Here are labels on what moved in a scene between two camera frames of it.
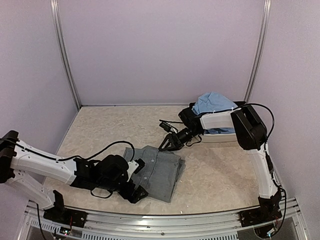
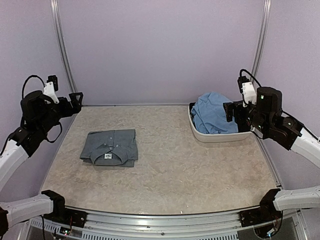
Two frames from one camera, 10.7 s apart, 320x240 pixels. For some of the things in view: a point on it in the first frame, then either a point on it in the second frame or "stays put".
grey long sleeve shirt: [161, 171] -> [113, 147]
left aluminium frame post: [54, 5] stays put
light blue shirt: [214, 101] stays put
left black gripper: [135, 197] -> [75, 106]
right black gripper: [176, 145] -> [230, 109]
